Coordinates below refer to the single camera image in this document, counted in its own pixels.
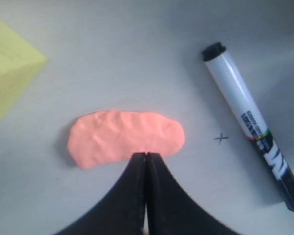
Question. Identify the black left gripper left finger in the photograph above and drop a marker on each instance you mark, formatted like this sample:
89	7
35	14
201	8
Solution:
122	210

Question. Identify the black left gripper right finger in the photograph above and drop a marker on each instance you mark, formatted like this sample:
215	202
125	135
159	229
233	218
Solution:
170	210

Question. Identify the yellow foam cube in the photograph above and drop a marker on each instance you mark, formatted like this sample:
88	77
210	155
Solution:
20	63

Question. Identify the black white marker pen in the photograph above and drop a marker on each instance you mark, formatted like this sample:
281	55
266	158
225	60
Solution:
233	88

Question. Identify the orange soft clay piece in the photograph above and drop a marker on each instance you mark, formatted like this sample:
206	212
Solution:
111	136

